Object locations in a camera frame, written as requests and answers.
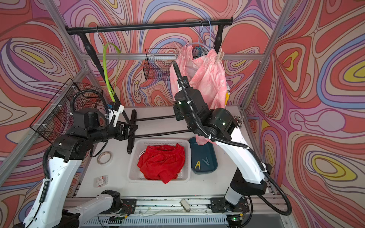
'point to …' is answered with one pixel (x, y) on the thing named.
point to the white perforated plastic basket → (134, 174)
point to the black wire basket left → (57, 117)
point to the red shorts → (162, 163)
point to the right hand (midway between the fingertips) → (183, 105)
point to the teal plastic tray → (203, 157)
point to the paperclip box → (102, 180)
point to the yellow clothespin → (197, 164)
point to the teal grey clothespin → (206, 162)
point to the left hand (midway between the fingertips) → (134, 125)
